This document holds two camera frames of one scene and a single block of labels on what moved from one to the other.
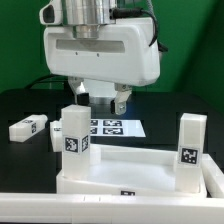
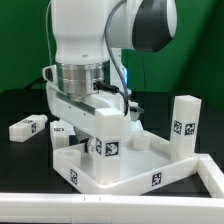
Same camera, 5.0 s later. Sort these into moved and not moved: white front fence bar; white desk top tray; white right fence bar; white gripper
Moved: white gripper; white desk top tray
Not moved: white right fence bar; white front fence bar
